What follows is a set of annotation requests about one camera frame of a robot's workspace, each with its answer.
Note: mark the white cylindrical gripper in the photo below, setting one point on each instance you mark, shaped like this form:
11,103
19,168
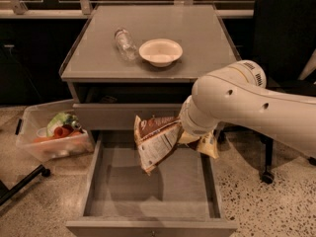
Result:
197,127

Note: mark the brown chip bag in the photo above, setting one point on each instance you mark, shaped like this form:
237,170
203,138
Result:
157,138

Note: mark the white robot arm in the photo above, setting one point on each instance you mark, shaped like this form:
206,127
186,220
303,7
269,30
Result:
237,94

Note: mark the grey drawer cabinet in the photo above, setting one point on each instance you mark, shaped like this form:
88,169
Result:
97,74

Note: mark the closed grey top drawer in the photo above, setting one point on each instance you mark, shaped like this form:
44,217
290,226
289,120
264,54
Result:
120,116

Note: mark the green snack bag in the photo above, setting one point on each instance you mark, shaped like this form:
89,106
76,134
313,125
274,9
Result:
60,120

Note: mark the white paper bowl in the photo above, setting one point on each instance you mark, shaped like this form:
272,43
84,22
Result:
160,52

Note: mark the clear plastic water bottle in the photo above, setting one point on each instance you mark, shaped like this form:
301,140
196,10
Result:
125,44

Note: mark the orange red can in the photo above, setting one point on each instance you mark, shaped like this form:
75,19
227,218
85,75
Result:
62,131

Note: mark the clear plastic storage bin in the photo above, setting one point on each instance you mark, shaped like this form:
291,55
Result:
32,136

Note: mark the black office chair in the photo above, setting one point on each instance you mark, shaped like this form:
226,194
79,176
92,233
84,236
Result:
281,37

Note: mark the black chair leg with caster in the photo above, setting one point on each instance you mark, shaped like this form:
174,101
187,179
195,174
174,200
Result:
6,193

